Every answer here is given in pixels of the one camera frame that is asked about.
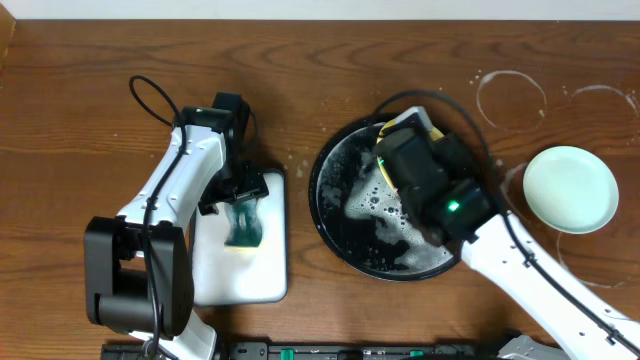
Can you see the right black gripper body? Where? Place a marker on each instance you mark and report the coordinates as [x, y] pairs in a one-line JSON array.
[[455, 159]]

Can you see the light green plate top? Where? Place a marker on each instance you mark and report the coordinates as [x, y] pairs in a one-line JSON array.
[[571, 190]]

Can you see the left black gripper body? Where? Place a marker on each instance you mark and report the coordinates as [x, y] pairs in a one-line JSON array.
[[239, 188]]

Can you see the round black tray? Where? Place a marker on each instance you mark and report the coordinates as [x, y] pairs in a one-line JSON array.
[[361, 219]]

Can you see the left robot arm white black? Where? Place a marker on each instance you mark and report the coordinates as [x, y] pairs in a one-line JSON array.
[[138, 277]]

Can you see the rectangular soapy water tray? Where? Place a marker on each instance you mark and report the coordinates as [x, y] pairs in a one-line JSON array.
[[229, 276]]

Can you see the green yellow sponge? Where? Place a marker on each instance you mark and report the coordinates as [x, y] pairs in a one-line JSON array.
[[245, 226]]

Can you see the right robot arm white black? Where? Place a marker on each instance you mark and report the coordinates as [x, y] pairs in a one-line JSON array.
[[494, 243]]

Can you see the black base rail bottom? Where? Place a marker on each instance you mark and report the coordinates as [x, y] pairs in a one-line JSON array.
[[264, 351]]

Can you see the yellow plate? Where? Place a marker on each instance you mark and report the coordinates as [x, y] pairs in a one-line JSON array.
[[435, 134]]

